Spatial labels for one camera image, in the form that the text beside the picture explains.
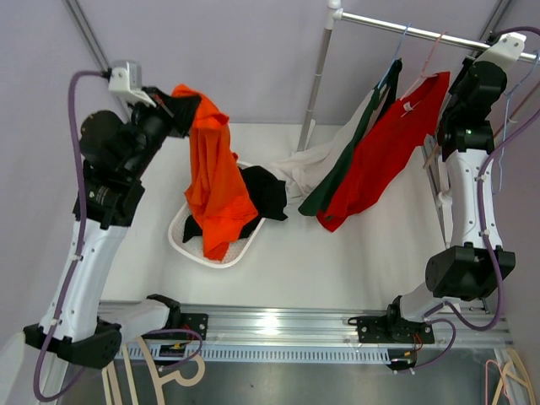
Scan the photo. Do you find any light blue wire hanger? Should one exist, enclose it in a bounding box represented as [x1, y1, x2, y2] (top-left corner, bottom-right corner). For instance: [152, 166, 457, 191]
[491, 50, 539, 195]

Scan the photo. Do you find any beige hanger on floor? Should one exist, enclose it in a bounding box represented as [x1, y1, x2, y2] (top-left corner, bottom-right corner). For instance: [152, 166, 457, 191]
[101, 332, 206, 405]

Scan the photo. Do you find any white perforated plastic basket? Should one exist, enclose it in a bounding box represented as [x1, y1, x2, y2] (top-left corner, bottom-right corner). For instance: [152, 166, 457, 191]
[167, 159, 267, 270]

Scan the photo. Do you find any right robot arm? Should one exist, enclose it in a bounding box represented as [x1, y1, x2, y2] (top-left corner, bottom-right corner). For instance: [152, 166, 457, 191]
[381, 58, 516, 343]

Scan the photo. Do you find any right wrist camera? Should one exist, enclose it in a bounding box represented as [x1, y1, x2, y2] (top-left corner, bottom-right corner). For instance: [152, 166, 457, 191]
[475, 32, 527, 71]

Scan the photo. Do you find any hangers pile bottom right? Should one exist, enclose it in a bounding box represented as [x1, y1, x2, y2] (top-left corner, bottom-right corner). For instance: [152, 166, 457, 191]
[483, 348, 537, 404]

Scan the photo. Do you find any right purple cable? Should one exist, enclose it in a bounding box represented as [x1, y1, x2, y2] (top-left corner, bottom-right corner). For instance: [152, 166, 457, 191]
[421, 25, 540, 372]

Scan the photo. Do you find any red t shirt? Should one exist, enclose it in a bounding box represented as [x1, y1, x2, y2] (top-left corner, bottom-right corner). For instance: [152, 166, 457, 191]
[316, 71, 451, 232]

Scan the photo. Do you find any metal clothes rack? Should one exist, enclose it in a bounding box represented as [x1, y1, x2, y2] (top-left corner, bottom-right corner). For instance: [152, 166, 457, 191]
[290, 0, 540, 250]

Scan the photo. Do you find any orange t shirt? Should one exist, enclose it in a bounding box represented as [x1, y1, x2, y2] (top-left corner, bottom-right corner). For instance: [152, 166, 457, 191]
[172, 84, 258, 261]

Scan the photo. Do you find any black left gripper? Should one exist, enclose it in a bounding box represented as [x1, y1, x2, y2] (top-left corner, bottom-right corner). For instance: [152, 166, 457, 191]
[123, 87, 201, 181]

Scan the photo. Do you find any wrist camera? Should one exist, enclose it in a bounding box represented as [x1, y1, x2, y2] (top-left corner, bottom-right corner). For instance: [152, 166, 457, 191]
[475, 32, 527, 71]
[108, 60, 157, 107]

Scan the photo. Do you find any white t shirt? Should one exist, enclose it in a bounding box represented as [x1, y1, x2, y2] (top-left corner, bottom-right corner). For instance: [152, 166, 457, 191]
[267, 89, 378, 205]

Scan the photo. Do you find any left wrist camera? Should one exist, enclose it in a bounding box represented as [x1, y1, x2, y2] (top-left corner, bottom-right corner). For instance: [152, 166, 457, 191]
[108, 60, 157, 107]

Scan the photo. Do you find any dark green t shirt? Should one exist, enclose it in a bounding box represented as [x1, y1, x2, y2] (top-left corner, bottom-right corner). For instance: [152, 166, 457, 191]
[297, 57, 402, 217]

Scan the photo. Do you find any aluminium mounting rail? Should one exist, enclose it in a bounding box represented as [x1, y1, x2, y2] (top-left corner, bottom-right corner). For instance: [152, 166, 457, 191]
[96, 301, 514, 366]

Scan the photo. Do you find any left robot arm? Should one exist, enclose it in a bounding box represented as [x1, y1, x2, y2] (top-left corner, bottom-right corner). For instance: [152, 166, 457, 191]
[24, 87, 202, 370]

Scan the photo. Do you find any black t shirt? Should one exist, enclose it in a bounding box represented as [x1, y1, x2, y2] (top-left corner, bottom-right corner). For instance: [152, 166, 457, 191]
[183, 165, 288, 250]

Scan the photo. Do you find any beige wooden hanger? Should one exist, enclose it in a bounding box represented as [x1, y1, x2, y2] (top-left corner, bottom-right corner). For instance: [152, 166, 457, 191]
[423, 143, 440, 170]

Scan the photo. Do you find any pink wire hanger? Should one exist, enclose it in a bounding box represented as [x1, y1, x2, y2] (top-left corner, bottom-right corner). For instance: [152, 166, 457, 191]
[401, 31, 446, 100]

